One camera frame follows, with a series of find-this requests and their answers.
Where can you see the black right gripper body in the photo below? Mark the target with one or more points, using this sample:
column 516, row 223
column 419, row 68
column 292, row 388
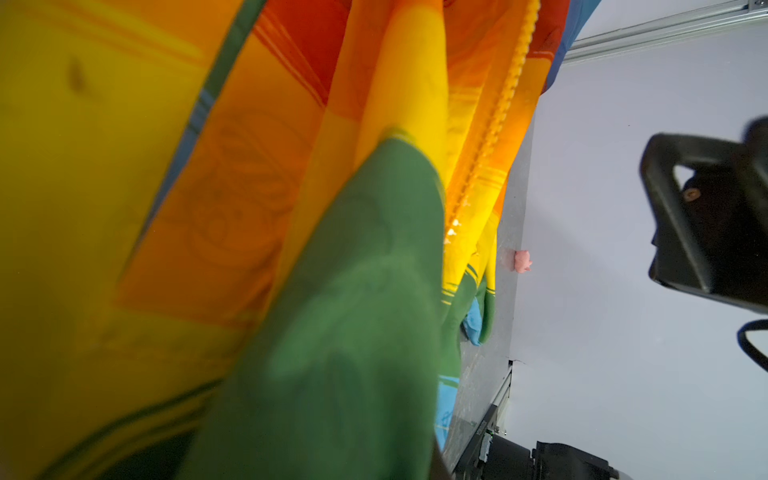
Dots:
column 725, row 206

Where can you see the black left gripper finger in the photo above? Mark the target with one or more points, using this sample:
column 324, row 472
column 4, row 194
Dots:
column 663, row 180

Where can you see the multicolour patchwork jacket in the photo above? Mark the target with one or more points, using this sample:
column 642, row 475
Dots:
column 239, row 238

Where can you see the small pink toy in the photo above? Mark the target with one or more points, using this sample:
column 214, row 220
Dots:
column 522, row 261

